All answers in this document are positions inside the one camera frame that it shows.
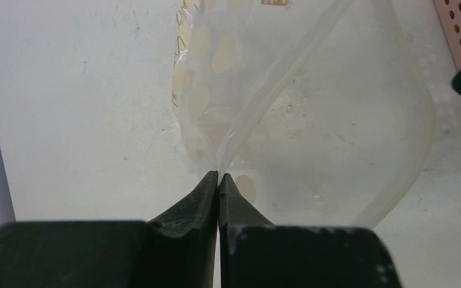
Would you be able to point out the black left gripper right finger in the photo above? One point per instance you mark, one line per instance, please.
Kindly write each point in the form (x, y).
(254, 252)

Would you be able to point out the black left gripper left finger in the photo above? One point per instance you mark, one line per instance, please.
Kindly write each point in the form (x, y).
(175, 249)

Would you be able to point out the clear dotted zip top bag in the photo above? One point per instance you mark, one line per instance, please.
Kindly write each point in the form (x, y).
(316, 108)

